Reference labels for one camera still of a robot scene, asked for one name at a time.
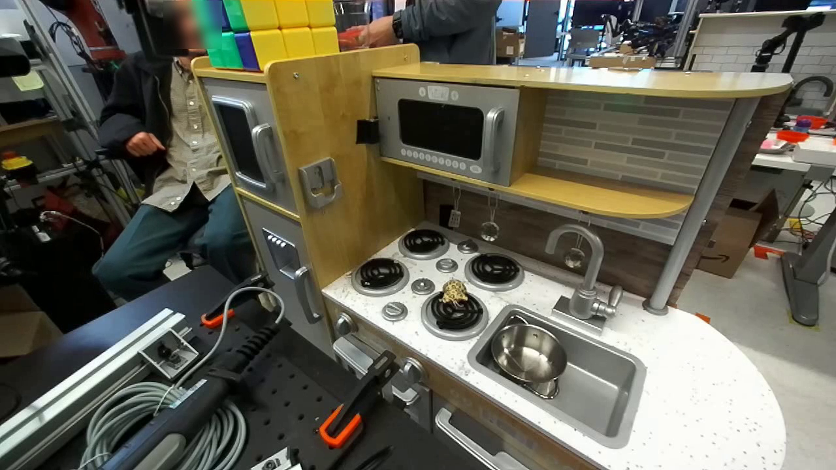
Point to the small brown stove object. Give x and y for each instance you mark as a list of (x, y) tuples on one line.
[(453, 294)]

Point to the stainless steel pot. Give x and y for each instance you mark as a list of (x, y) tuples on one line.
[(529, 355)]

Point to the back left black burner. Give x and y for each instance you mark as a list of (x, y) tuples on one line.
[(423, 244)]

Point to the black burner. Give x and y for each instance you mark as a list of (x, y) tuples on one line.
[(495, 272), (423, 244), (379, 277), (461, 319)]

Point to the front left black burner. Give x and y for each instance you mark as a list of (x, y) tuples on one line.
[(379, 277)]

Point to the hanging toy ladle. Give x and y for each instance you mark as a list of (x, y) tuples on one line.
[(488, 227)]

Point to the wooden toy kitchen set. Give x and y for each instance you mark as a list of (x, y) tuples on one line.
[(614, 152)]

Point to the back right black burner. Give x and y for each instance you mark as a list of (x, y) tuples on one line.
[(495, 272)]

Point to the front right black burner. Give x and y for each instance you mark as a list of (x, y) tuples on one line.
[(461, 319)]

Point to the grey toy microwave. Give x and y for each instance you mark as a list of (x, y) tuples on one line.
[(449, 125)]

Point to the silver toy faucet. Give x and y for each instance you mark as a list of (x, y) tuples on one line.
[(583, 303)]

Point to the orange black bar clamp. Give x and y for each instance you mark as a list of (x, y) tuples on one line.
[(346, 420)]

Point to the standing person grey jacket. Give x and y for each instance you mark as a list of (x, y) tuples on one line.
[(441, 30)]

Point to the grey toy oven door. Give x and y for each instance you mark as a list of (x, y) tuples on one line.
[(246, 131)]

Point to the yellow foam blocks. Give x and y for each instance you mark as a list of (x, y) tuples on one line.
[(283, 30)]

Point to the seated person green trousers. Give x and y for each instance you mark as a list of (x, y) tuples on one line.
[(158, 116)]

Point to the green foam block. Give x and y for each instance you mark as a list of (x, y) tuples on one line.
[(222, 27)]

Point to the cardboard box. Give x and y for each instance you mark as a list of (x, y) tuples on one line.
[(738, 234)]

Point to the grey support pole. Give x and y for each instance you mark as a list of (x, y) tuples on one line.
[(734, 125)]

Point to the aluminium extrusion rail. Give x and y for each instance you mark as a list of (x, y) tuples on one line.
[(53, 419)]

